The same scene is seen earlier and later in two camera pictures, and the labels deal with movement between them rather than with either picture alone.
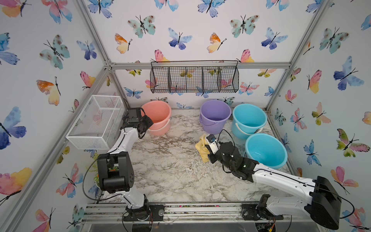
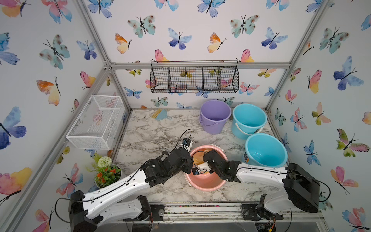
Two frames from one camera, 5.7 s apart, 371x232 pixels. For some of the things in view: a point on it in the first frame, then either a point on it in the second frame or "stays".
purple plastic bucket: (214, 115) stays
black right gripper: (211, 155) to (204, 156)
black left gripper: (148, 120) to (188, 163)
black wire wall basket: (194, 76) stays
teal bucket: (266, 150) stays
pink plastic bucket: (159, 112) to (207, 181)
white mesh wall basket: (97, 127) stays
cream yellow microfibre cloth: (202, 148) to (198, 157)
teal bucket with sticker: (247, 119) stays
